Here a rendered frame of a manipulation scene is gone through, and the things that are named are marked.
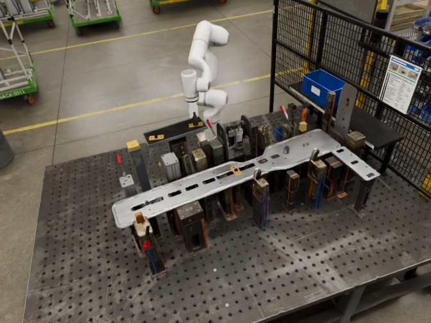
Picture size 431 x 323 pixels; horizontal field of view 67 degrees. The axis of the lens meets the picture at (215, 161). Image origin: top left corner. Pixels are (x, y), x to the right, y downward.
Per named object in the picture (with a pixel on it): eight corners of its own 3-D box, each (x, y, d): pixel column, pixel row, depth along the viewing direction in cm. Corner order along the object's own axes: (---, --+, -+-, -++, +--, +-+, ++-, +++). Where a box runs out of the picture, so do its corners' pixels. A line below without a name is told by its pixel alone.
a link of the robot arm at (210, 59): (214, 109, 219) (191, 107, 223) (219, 104, 229) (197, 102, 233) (215, 30, 196) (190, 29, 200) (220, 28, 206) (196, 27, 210)
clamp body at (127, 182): (135, 231, 197) (119, 190, 174) (131, 218, 205) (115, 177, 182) (151, 225, 200) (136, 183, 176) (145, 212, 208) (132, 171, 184)
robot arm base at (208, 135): (196, 136, 251) (194, 116, 238) (218, 129, 257) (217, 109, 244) (207, 150, 238) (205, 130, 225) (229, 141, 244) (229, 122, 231)
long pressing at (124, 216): (118, 234, 160) (117, 232, 159) (110, 204, 176) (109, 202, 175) (343, 147, 197) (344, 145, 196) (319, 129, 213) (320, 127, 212)
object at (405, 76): (406, 116, 190) (424, 66, 169) (376, 99, 206) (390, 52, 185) (408, 115, 190) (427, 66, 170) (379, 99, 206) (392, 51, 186)
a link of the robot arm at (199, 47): (220, 49, 188) (210, 95, 179) (194, 48, 192) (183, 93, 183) (217, 38, 179) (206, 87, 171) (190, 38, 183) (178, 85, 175)
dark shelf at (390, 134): (375, 151, 191) (376, 147, 189) (288, 88, 254) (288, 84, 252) (403, 140, 196) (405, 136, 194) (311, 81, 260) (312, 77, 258)
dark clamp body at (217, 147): (217, 197, 214) (211, 152, 189) (208, 184, 223) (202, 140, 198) (231, 191, 217) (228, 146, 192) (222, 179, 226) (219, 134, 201)
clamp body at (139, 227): (152, 282, 171) (136, 241, 148) (145, 260, 182) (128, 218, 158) (170, 273, 174) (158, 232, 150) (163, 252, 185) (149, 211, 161)
